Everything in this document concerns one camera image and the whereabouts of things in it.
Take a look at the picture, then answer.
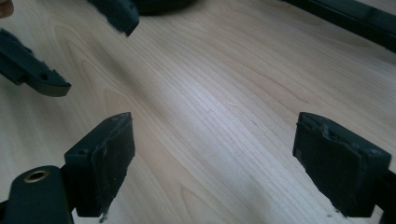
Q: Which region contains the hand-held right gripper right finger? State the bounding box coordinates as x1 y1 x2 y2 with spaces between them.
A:
292 111 392 218

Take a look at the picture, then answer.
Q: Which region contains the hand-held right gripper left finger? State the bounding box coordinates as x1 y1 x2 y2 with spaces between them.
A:
64 111 136 218

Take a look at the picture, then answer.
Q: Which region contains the black leather shoe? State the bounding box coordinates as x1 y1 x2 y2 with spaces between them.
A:
134 0 199 16

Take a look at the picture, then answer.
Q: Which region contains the red and black shoe rack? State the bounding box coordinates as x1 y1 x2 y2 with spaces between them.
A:
281 0 396 54

